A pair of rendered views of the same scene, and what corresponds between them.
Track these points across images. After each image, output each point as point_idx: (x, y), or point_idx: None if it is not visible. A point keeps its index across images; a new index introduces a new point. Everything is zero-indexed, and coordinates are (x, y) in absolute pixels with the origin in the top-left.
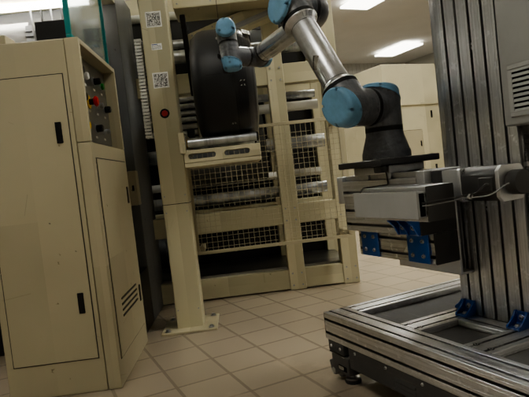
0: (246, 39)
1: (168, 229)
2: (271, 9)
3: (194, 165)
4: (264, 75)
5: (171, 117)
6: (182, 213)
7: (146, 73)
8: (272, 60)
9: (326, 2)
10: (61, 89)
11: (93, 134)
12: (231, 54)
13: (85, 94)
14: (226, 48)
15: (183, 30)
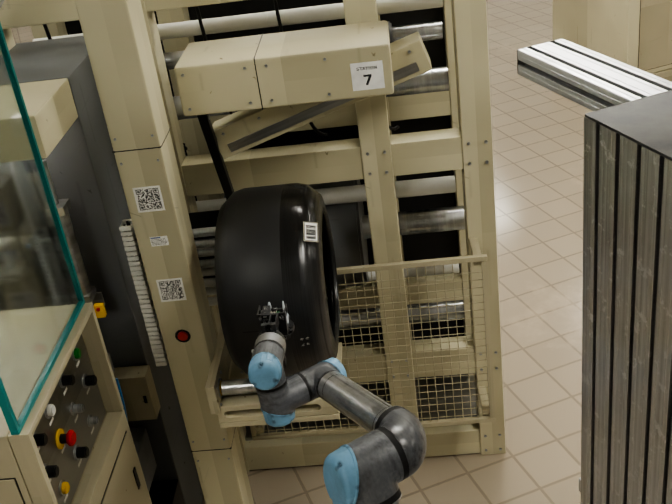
0: (310, 256)
1: (202, 479)
2: (328, 480)
3: (235, 424)
4: (357, 163)
5: (193, 341)
6: (221, 460)
7: (147, 280)
8: (373, 139)
9: (419, 457)
10: (18, 497)
11: (73, 473)
12: (275, 412)
13: (54, 498)
14: (267, 402)
15: (207, 133)
